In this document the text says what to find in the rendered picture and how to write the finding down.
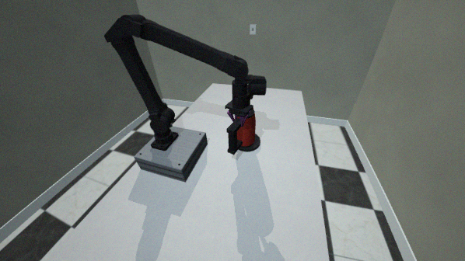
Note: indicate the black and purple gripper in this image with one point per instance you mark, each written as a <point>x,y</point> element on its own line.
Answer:
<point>238,107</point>

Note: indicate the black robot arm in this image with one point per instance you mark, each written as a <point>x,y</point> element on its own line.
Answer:
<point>139,26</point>

